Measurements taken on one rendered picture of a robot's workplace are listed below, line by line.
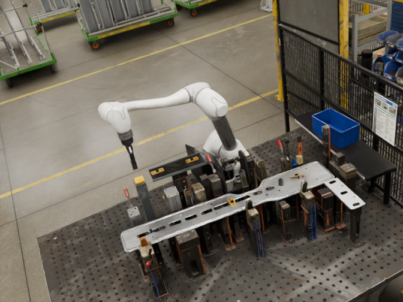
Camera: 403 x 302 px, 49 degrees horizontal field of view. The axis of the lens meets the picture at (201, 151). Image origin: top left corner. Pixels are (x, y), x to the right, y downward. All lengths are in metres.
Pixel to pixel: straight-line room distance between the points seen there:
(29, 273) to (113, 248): 1.38
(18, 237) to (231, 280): 2.65
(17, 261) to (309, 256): 2.77
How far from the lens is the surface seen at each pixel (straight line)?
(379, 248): 2.91
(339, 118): 3.29
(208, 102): 2.75
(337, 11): 4.59
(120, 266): 3.02
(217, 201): 2.81
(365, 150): 3.11
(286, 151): 2.96
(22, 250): 4.65
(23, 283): 4.32
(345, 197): 2.78
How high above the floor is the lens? 2.80
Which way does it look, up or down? 33 degrees down
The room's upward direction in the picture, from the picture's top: 11 degrees counter-clockwise
